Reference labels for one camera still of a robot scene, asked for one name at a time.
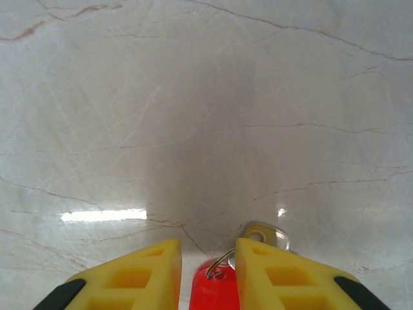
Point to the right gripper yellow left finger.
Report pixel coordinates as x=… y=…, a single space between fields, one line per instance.
x=129 y=281

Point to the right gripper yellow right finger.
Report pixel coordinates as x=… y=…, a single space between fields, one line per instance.
x=284 y=281

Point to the silver key with red tag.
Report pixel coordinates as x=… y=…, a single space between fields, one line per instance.
x=209 y=290

